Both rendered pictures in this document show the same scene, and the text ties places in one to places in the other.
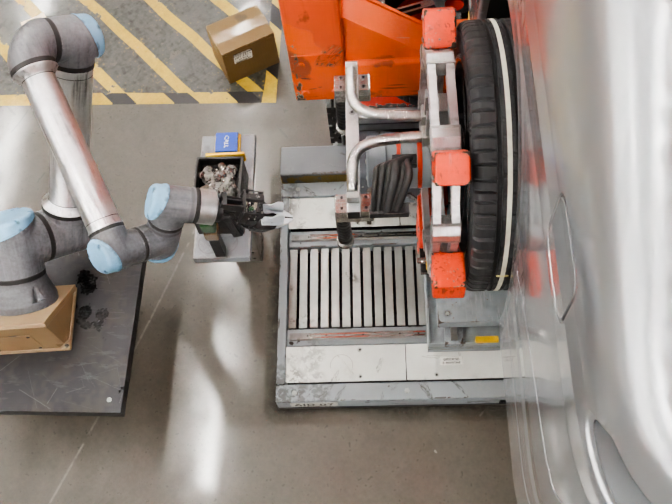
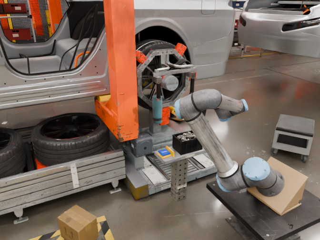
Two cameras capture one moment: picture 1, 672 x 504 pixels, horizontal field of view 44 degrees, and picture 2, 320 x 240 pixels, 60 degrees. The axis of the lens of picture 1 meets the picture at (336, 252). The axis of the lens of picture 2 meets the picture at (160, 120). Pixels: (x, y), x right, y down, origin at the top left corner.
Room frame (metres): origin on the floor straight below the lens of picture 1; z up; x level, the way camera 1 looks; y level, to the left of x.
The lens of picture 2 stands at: (2.54, 1.75, 1.56)
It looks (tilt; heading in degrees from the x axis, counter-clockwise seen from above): 24 degrees down; 235
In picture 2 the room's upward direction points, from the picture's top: straight up
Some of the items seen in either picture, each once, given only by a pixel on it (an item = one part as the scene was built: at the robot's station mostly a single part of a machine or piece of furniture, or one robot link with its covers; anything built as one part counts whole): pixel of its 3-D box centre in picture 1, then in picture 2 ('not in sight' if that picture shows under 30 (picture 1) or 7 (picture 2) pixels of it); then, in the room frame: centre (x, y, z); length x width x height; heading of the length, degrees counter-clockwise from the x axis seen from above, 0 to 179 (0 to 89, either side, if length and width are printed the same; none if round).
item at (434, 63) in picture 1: (437, 159); (163, 79); (1.06, -0.28, 0.85); 0.54 x 0.07 x 0.54; 172
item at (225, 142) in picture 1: (226, 143); (164, 153); (1.46, 0.28, 0.47); 0.07 x 0.07 x 0.02; 82
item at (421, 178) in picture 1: (408, 160); (166, 81); (1.07, -0.21, 0.85); 0.21 x 0.14 x 0.14; 82
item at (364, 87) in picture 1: (352, 88); (156, 78); (1.25, -0.10, 0.93); 0.09 x 0.05 x 0.05; 82
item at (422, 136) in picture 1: (388, 156); (179, 61); (0.98, -0.15, 1.03); 0.19 x 0.18 x 0.11; 82
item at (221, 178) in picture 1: (220, 194); (187, 141); (1.25, 0.31, 0.51); 0.20 x 0.14 x 0.13; 171
